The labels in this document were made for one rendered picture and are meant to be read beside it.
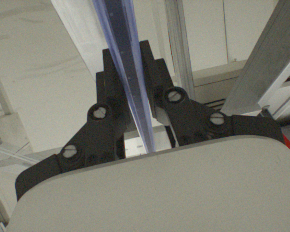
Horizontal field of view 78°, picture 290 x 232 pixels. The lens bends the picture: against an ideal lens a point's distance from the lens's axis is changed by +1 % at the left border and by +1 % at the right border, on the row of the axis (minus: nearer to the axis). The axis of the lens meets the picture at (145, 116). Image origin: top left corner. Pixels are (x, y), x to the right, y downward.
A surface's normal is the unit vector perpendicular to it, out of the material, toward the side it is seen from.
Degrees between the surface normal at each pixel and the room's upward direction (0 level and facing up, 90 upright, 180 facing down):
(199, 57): 90
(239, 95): 90
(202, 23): 90
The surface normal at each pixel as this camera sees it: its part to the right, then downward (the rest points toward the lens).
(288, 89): 0.24, 0.81
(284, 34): -0.97, 0.24
